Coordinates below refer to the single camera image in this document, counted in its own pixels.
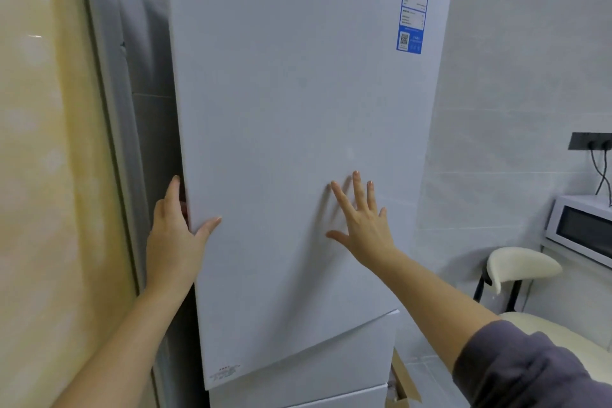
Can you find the yellow frosted glass panel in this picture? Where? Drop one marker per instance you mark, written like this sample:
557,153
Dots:
52,159

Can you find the white refrigerator door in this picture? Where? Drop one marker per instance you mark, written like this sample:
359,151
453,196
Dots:
296,135

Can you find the white refrigerator drawer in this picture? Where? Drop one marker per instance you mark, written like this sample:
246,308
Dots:
325,355
344,399

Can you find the person's left thumb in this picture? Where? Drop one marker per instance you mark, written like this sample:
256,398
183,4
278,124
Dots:
208,227

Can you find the person's left forearm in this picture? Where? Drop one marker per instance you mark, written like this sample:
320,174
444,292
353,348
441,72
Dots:
134,345

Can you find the white refrigerator middle drawer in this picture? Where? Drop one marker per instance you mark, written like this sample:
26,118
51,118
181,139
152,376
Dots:
325,355

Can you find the person's right middle finger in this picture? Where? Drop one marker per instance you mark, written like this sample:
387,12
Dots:
358,190

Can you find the black wall socket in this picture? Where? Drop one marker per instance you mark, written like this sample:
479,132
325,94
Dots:
581,141

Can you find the person's right forearm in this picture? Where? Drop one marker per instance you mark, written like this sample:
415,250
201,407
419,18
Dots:
430,307

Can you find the person's left hand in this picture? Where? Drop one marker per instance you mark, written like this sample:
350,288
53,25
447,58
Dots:
169,250

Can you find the white refrigerator bottom drawer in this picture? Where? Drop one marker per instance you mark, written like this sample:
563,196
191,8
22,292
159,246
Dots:
344,399

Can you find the blue energy label sticker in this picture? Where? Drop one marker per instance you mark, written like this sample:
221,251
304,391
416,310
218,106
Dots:
414,6

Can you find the person's right hand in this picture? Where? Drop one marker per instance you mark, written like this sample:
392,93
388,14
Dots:
366,235

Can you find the cream chair with black frame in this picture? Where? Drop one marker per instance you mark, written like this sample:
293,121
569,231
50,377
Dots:
521,264

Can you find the brown cardboard box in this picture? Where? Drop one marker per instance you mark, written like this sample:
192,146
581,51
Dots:
404,383

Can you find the white microwave oven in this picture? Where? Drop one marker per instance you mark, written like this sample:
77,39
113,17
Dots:
578,228

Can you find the grey sleeve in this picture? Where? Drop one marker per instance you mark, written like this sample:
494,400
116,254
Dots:
521,369

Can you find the person's right little finger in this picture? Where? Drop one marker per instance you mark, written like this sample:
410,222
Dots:
383,214

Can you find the person's right thumb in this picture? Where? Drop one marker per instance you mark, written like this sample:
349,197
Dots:
337,236

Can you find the white refrigerator body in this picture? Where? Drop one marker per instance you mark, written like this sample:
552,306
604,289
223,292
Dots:
138,87

